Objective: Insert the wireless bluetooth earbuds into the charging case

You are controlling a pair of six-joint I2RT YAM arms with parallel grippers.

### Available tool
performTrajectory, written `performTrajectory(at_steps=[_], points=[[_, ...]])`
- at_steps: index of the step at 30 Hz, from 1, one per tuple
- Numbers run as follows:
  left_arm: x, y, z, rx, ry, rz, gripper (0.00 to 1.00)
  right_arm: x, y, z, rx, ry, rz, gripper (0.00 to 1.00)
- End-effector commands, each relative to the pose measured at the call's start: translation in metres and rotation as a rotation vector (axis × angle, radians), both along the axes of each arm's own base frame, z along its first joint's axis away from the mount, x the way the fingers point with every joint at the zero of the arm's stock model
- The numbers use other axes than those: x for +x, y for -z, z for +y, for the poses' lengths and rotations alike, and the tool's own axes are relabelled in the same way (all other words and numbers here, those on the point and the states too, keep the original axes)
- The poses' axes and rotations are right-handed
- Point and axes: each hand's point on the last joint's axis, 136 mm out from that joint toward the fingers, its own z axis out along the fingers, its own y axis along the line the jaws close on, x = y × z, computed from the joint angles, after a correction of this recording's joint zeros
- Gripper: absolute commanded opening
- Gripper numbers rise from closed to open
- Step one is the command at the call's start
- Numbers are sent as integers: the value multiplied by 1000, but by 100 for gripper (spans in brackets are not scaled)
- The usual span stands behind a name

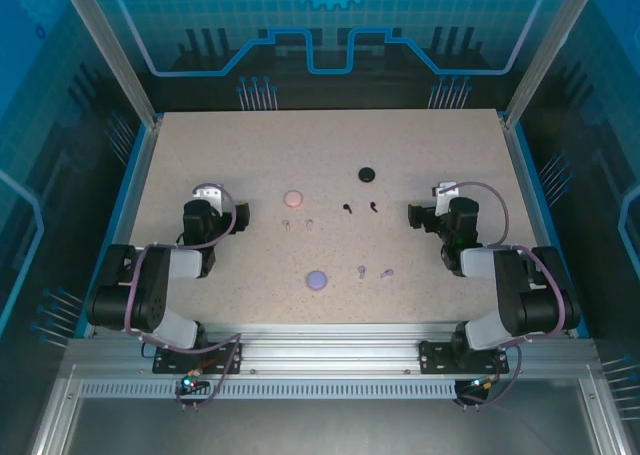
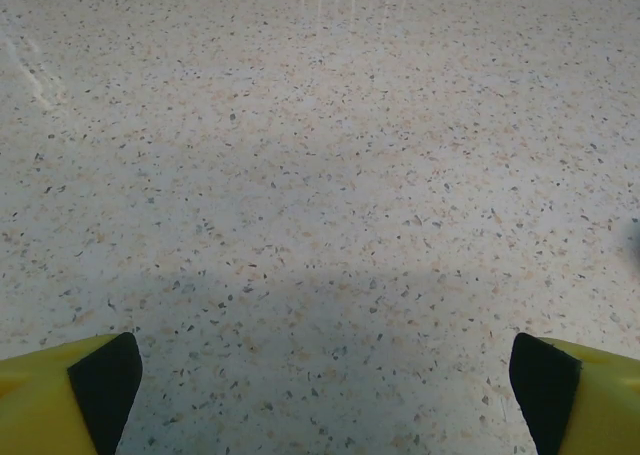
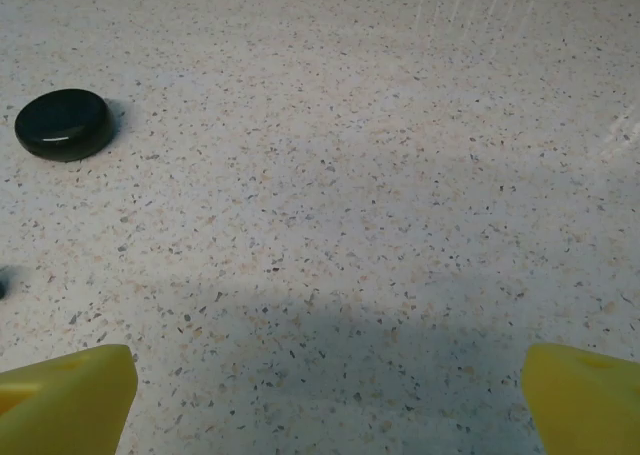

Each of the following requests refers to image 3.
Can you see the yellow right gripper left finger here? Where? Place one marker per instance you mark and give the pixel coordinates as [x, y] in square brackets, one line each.
[60, 405]

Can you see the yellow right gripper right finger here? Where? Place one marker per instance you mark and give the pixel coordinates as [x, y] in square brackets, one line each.
[585, 405]

